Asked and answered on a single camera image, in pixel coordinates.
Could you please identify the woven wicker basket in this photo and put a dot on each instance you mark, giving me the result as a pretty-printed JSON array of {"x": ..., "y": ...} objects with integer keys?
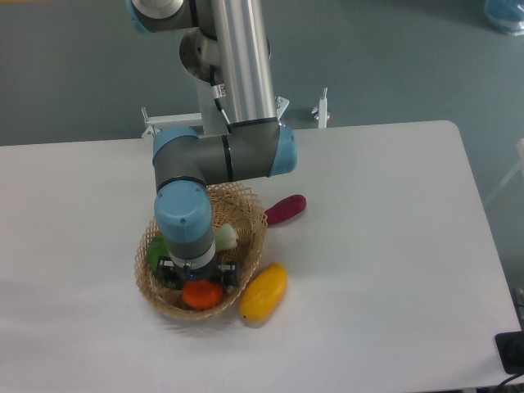
[{"x": 231, "y": 203}]

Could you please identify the black device at table edge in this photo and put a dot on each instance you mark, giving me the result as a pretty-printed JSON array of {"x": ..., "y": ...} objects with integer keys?
[{"x": 510, "y": 348}]

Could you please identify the blue plastic bag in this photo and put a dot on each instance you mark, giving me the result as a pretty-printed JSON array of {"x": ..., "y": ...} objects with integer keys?
[{"x": 505, "y": 15}]

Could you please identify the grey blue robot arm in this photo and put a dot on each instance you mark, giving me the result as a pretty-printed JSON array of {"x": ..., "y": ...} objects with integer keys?
[{"x": 186, "y": 164}]

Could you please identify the white furniture leg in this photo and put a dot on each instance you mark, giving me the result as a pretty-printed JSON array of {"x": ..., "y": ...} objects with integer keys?
[{"x": 515, "y": 170}]

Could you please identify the orange fruit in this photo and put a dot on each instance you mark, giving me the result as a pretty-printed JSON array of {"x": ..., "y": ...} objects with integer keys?
[{"x": 201, "y": 295}]

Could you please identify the green bok choy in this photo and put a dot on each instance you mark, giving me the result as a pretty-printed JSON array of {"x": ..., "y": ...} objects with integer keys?
[{"x": 225, "y": 240}]

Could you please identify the yellow mango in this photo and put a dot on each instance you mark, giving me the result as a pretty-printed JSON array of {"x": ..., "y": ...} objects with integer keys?
[{"x": 264, "y": 293}]

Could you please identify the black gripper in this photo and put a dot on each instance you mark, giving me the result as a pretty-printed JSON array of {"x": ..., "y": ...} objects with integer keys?
[{"x": 172, "y": 277}]

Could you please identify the purple sweet potato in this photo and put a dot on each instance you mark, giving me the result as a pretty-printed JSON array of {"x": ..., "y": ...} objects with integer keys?
[{"x": 286, "y": 209}]

